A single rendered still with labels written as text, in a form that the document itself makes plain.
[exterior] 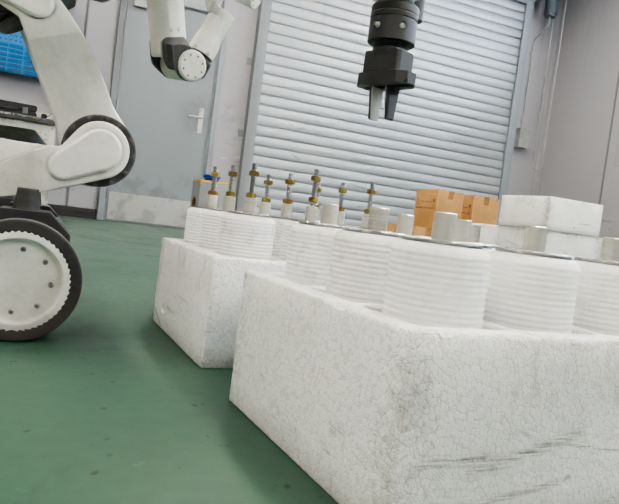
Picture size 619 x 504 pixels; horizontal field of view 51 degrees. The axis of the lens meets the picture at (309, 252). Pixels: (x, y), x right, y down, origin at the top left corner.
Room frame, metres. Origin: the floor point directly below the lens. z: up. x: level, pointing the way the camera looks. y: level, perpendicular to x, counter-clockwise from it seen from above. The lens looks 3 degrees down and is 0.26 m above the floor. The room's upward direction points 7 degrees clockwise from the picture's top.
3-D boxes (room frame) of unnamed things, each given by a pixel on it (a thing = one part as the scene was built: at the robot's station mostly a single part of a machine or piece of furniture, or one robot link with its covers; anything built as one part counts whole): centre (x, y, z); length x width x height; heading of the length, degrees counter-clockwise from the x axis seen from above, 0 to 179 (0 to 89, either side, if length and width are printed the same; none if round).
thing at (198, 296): (1.27, 0.05, 0.09); 0.39 x 0.39 x 0.18; 25
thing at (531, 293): (0.67, -0.23, 0.16); 0.10 x 0.10 x 0.18
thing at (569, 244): (3.72, -1.35, 0.27); 0.39 x 0.39 x 0.18; 24
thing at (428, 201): (5.04, -0.96, 0.45); 0.30 x 0.24 x 0.30; 24
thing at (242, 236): (1.11, 0.11, 0.16); 0.10 x 0.10 x 0.18
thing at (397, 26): (1.21, -0.10, 0.58); 0.13 x 0.10 x 0.12; 44
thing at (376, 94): (1.23, -0.08, 0.49); 0.03 x 0.02 x 0.06; 134
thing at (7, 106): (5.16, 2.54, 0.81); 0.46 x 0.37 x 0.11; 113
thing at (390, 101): (1.19, -0.12, 0.49); 0.03 x 0.02 x 0.06; 134
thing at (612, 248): (0.72, -0.34, 0.26); 0.02 x 0.02 x 0.03
